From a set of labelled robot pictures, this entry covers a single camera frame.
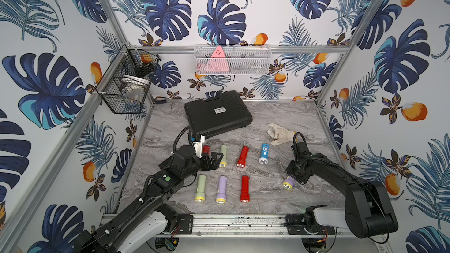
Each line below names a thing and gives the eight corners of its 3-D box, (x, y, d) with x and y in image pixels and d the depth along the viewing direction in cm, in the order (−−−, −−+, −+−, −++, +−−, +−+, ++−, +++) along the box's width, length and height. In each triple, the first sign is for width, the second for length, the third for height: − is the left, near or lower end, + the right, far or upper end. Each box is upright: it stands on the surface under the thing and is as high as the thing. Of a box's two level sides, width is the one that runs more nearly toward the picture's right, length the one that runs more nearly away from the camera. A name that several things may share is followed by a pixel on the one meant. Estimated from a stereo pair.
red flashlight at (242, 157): (236, 166, 94) (236, 163, 91) (242, 147, 101) (242, 145, 98) (243, 168, 93) (244, 166, 90) (249, 149, 100) (249, 147, 97)
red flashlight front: (240, 202, 82) (240, 200, 80) (240, 177, 90) (240, 175, 88) (249, 202, 82) (250, 201, 80) (248, 177, 90) (249, 175, 88)
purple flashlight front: (215, 203, 82) (215, 201, 80) (218, 177, 90) (218, 175, 88) (225, 203, 82) (225, 202, 80) (227, 178, 90) (227, 176, 87)
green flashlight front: (195, 201, 83) (194, 199, 80) (198, 176, 90) (197, 174, 88) (205, 201, 83) (204, 199, 80) (206, 176, 90) (206, 174, 88)
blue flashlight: (258, 163, 95) (259, 160, 92) (261, 146, 102) (262, 142, 99) (266, 165, 94) (267, 162, 91) (268, 147, 101) (270, 144, 98)
